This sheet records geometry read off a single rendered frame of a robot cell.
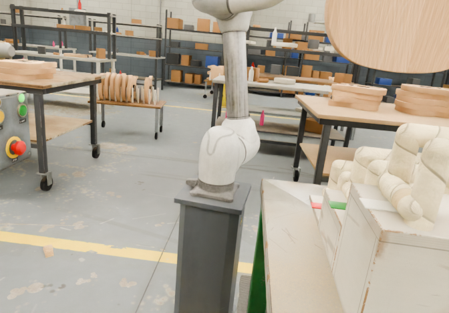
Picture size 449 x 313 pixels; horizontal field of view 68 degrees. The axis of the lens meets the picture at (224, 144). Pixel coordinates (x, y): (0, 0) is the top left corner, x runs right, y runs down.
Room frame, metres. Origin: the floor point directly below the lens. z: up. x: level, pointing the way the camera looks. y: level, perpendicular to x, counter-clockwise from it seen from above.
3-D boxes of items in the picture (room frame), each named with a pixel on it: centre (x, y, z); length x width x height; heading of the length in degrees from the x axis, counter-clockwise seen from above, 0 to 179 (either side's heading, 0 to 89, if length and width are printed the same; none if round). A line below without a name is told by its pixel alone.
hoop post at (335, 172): (0.77, -0.28, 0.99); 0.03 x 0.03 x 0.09
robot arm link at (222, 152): (1.31, 0.02, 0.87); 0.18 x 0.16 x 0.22; 153
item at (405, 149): (0.45, -0.25, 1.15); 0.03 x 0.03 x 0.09
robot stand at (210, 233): (1.30, 0.02, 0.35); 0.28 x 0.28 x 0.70; 79
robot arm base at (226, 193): (1.31, 0.04, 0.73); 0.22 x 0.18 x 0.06; 79
